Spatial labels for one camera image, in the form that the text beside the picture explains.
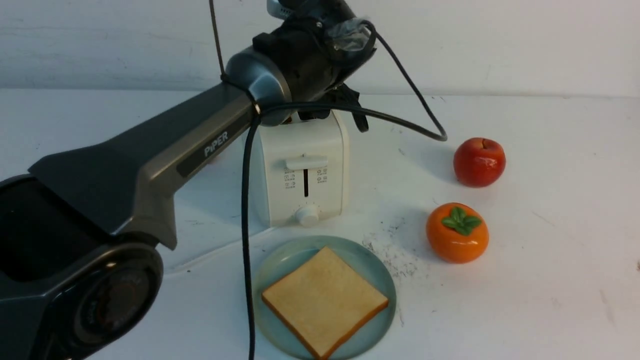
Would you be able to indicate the pale green round plate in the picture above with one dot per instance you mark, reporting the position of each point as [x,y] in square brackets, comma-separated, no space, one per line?
[293,253]

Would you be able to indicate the red apple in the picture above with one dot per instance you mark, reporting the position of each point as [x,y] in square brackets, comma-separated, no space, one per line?
[479,162]

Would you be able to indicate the toast slice orange crust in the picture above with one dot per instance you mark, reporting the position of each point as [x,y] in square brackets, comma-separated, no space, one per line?
[324,302]

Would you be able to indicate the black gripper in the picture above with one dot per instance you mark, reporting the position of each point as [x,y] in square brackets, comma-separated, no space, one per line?
[314,58]

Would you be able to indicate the orange persimmon green leaves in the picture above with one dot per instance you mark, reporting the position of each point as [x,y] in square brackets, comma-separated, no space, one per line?
[457,233]

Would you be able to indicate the white two-slot toaster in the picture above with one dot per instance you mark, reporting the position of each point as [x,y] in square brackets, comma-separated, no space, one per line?
[299,171]

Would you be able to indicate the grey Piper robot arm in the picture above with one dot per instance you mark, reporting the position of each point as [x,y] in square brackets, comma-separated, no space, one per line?
[80,230]

